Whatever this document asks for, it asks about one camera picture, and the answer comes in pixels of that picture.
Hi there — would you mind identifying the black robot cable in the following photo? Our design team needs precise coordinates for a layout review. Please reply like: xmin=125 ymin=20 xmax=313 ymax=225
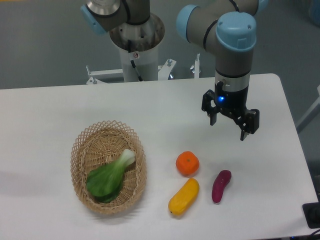
xmin=127 ymin=39 xmax=145 ymax=82

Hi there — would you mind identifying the woven wicker basket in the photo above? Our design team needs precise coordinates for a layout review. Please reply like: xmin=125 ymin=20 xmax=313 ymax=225
xmin=70 ymin=120 xmax=147 ymax=215

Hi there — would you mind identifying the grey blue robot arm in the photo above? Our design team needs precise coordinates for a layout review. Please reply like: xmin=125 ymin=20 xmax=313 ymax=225
xmin=80 ymin=0 xmax=268 ymax=139

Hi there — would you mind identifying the white table leg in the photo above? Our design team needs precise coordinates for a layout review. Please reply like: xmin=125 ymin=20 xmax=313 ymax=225
xmin=295 ymin=85 xmax=320 ymax=134

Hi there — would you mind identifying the yellow mango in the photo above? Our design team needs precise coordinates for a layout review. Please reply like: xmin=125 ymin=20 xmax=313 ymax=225
xmin=168 ymin=178 xmax=200 ymax=216

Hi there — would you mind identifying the purple sweet potato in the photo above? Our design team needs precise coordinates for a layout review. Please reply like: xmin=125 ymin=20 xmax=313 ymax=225
xmin=211 ymin=169 xmax=232 ymax=204

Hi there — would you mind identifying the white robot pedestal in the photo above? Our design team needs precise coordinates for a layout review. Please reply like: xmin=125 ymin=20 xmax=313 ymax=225
xmin=109 ymin=13 xmax=165 ymax=82

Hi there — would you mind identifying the green bok choy vegetable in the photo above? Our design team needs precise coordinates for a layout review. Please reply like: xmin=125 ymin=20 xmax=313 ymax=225
xmin=86 ymin=149 xmax=135 ymax=203

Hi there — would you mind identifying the white metal base frame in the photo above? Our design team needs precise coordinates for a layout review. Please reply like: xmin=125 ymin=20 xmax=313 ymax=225
xmin=86 ymin=53 xmax=201 ymax=85

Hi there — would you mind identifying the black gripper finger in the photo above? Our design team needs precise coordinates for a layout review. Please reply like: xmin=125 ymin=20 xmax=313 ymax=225
xmin=231 ymin=109 xmax=260 ymax=141
xmin=201 ymin=90 xmax=220 ymax=126

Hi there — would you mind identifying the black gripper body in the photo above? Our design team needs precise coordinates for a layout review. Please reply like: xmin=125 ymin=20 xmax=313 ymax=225
xmin=212 ymin=81 xmax=249 ymax=120

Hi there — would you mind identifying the black device at edge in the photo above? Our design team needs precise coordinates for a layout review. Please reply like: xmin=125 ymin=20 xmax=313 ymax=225
xmin=302 ymin=202 xmax=320 ymax=229

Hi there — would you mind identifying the orange tangerine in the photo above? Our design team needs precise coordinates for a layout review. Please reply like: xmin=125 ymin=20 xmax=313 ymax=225
xmin=175 ymin=151 xmax=200 ymax=176

